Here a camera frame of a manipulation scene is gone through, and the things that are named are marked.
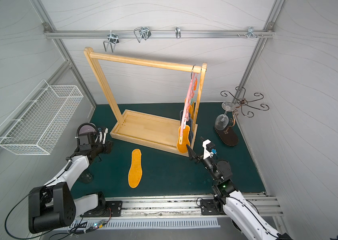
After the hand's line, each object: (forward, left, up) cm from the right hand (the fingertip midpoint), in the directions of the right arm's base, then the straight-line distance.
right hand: (195, 141), depth 74 cm
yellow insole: (-11, +33, -21) cm, 41 cm away
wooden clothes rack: (+22, +38, -20) cm, 48 cm away
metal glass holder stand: (+18, -26, -22) cm, 39 cm away
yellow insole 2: (+2, +6, -11) cm, 13 cm away
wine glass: (+15, -16, -3) cm, 22 cm away
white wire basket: (0, +75, +11) cm, 76 cm away
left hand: (+5, +51, -12) cm, 52 cm away
